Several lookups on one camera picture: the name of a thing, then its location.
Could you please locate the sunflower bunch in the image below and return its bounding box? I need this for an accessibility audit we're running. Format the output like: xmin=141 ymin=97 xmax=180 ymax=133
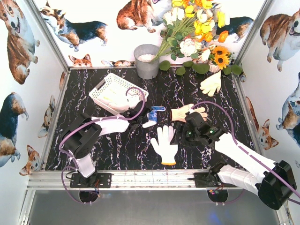
xmin=209 ymin=45 xmax=233 ymax=70

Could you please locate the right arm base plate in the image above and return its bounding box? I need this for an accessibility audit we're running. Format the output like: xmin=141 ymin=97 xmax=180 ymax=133
xmin=187 ymin=162 xmax=236 ymax=188

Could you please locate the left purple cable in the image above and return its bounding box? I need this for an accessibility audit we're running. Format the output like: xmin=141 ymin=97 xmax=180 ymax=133
xmin=58 ymin=87 xmax=146 ymax=204

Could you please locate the blue dotted knit glove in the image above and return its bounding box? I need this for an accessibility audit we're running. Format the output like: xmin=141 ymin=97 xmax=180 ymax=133
xmin=142 ymin=106 xmax=166 ymax=128

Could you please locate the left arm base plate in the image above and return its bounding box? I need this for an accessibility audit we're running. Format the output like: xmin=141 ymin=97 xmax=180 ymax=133
xmin=70 ymin=172 xmax=112 ymax=188

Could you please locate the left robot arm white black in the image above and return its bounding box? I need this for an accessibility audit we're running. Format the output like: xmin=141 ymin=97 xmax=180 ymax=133
xmin=59 ymin=106 xmax=152 ymax=180

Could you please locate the artificial flower bouquet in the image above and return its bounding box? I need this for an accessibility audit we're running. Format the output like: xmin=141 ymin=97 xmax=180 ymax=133
xmin=154 ymin=0 xmax=230 ymax=60

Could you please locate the white plastic storage basket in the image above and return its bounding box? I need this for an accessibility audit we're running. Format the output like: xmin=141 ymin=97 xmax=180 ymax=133
xmin=89 ymin=73 xmax=149 ymax=115

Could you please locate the grey metal bucket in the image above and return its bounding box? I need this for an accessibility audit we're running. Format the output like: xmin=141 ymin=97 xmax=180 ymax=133
xmin=134 ymin=44 xmax=159 ymax=80

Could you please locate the cream leather glove back right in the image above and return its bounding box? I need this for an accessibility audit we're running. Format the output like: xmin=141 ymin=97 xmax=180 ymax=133
xmin=200 ymin=71 xmax=221 ymax=97

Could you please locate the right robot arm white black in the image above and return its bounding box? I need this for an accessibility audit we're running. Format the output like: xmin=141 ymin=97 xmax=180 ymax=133
xmin=171 ymin=112 xmax=297 ymax=210

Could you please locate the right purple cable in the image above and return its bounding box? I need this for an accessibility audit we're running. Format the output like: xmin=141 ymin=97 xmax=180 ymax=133
xmin=189 ymin=101 xmax=300 ymax=204

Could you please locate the cream leather glove centre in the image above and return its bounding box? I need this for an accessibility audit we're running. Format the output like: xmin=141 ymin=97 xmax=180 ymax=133
xmin=170 ymin=104 xmax=208 ymax=122

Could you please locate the cream leather glove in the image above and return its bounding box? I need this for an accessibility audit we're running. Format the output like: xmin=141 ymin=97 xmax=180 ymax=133
xmin=200 ymin=71 xmax=221 ymax=97
xmin=170 ymin=104 xmax=208 ymax=122

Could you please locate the purple cable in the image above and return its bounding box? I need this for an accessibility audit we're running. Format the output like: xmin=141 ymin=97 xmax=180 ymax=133
xmin=58 ymin=87 xmax=146 ymax=204
xmin=189 ymin=101 xmax=300 ymax=204

